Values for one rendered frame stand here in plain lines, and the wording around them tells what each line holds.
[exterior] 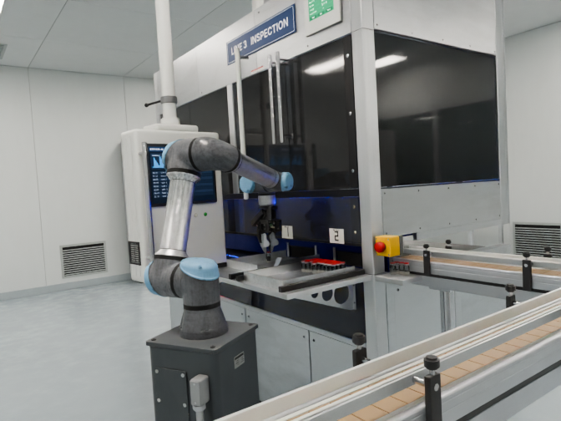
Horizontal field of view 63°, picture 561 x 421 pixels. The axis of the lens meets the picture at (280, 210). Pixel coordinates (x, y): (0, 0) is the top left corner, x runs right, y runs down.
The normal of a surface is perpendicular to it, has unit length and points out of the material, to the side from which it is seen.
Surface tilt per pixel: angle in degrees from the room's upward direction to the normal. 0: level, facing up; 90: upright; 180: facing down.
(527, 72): 90
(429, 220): 90
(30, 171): 90
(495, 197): 90
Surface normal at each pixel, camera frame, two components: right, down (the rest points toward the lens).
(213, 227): 0.69, 0.00
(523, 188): -0.81, 0.07
